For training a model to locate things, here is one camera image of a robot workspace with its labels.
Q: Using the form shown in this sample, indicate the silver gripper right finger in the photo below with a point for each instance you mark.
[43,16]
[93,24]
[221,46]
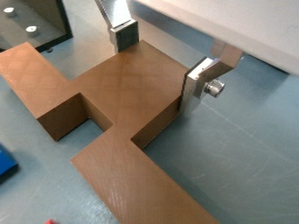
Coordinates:
[202,78]

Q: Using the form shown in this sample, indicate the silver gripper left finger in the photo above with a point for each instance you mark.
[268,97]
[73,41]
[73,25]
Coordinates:
[121,25]

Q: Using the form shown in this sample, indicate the brown cross-shaped block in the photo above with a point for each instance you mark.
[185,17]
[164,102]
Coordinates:
[130,96]

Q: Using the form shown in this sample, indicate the blue peg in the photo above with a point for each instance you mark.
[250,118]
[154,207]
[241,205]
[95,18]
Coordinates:
[9,164]

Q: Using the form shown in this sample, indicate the red peg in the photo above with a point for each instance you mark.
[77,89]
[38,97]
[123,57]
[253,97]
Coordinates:
[51,221]

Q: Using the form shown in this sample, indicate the black fixture bracket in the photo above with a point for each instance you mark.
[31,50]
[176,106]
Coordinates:
[34,21]

